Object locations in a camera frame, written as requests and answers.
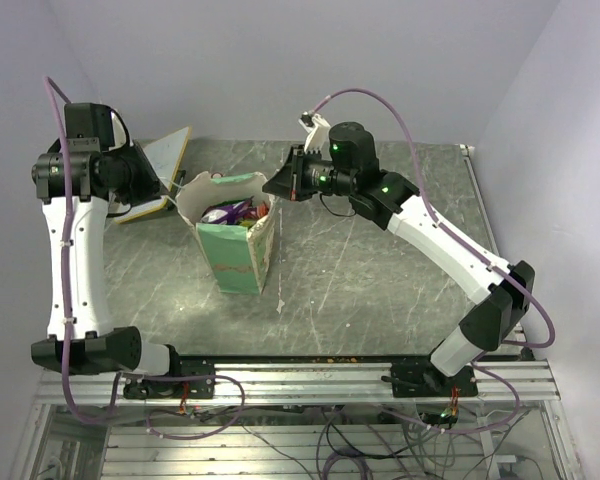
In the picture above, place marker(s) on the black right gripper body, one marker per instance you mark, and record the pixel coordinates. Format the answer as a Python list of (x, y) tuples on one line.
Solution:
[(311, 174)]

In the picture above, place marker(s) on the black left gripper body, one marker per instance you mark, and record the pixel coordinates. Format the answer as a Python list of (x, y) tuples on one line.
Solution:
[(135, 177)]

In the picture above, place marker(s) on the green illustrated paper bag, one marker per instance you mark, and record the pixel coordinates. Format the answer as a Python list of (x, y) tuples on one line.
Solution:
[(238, 252)]

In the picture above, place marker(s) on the purple Fox's candy packet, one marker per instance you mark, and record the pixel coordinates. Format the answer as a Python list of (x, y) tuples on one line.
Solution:
[(227, 214)]

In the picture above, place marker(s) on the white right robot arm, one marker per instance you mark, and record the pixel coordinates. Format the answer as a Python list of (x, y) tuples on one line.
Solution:
[(341, 161)]

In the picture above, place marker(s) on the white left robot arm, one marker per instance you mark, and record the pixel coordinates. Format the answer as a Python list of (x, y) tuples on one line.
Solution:
[(75, 182)]

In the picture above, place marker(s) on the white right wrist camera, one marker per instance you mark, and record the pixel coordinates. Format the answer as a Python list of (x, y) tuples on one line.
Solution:
[(317, 129)]

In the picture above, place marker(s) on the aluminium table edge rail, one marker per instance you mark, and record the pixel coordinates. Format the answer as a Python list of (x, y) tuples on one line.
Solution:
[(518, 333)]

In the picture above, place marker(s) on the aluminium front base frame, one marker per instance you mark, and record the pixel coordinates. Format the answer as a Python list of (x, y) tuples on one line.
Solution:
[(331, 383)]

